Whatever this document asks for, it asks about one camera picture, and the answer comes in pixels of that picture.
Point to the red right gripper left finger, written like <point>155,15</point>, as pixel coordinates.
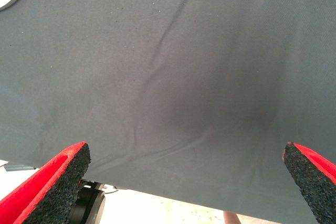
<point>47,190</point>

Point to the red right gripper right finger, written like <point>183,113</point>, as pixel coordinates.
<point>317,179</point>

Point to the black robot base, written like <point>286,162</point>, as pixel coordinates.
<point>89,205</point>

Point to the person's bare lower leg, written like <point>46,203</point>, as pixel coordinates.
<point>231,218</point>

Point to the dark grey table cloth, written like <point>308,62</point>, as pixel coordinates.
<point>168,64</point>

